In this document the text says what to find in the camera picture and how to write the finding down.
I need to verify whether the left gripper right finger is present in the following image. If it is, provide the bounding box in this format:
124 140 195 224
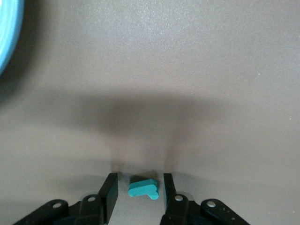
160 172 249 225

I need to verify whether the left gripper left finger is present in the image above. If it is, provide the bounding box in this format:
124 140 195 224
14 172 119 225

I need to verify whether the teal foam letter r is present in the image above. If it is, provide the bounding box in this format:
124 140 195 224
128 179 159 201

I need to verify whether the blue plate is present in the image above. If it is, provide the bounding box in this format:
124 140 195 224
0 0 25 75

